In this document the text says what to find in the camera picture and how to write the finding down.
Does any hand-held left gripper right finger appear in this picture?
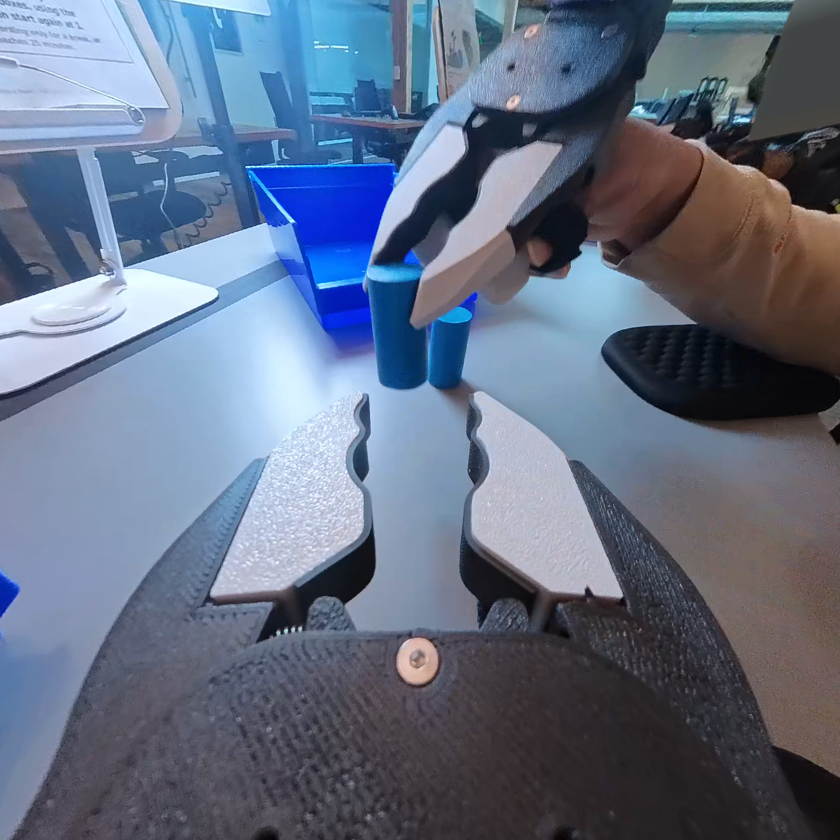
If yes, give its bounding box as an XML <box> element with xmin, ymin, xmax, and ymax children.
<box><xmin>459</xmin><ymin>391</ymin><xmax>624</xmax><ymax>630</ymax></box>

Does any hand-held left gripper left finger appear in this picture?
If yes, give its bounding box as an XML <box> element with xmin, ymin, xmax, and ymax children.
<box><xmin>209</xmin><ymin>392</ymin><xmax>376</xmax><ymax>634</ymax></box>

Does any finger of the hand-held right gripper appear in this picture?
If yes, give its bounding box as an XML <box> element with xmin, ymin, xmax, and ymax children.
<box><xmin>409</xmin><ymin>140</ymin><xmax>565</xmax><ymax>330</ymax></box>
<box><xmin>363</xmin><ymin>123</ymin><xmax>470</xmax><ymax>291</ymax></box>

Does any blue plastic bin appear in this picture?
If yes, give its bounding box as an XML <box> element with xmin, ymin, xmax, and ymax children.
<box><xmin>0</xmin><ymin>571</ymin><xmax>21</xmax><ymax>641</ymax></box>
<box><xmin>246</xmin><ymin>163</ymin><xmax>480</xmax><ymax>332</ymax></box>

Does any blue wooden cylinder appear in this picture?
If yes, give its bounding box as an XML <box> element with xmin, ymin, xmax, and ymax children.
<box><xmin>428</xmin><ymin>305</ymin><xmax>475</xmax><ymax>389</ymax></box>
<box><xmin>366</xmin><ymin>262</ymin><xmax>429</xmax><ymax>389</ymax></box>

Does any person's right forearm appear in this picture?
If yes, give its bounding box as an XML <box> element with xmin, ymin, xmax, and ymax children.
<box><xmin>600</xmin><ymin>141</ymin><xmax>840</xmax><ymax>376</ymax></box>

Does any person's right hand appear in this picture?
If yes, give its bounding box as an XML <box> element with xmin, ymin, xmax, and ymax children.
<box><xmin>577</xmin><ymin>118</ymin><xmax>707</xmax><ymax>268</ymax></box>

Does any brown wooden table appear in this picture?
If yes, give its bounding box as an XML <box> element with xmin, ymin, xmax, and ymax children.
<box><xmin>0</xmin><ymin>125</ymin><xmax>296</xmax><ymax>277</ymax></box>
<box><xmin>308</xmin><ymin>113</ymin><xmax>427</xmax><ymax>165</ymax></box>

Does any black office chair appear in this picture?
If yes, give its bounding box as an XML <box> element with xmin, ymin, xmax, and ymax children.
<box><xmin>98</xmin><ymin>151</ymin><xmax>207</xmax><ymax>260</ymax></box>
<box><xmin>259</xmin><ymin>69</ymin><xmax>342</xmax><ymax>165</ymax></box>

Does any black padded armrest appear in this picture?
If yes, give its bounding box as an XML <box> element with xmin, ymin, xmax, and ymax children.
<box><xmin>600</xmin><ymin>323</ymin><xmax>840</xmax><ymax>421</ymax></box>
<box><xmin>773</xmin><ymin>745</ymin><xmax>840</xmax><ymax>840</ymax></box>

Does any white document stand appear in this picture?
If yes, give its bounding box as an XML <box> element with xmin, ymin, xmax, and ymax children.
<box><xmin>0</xmin><ymin>0</ymin><xmax>221</xmax><ymax>398</ymax></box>

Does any printed instruction sheet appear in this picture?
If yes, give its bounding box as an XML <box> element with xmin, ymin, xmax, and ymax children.
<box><xmin>0</xmin><ymin>0</ymin><xmax>172</xmax><ymax>112</ymax></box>

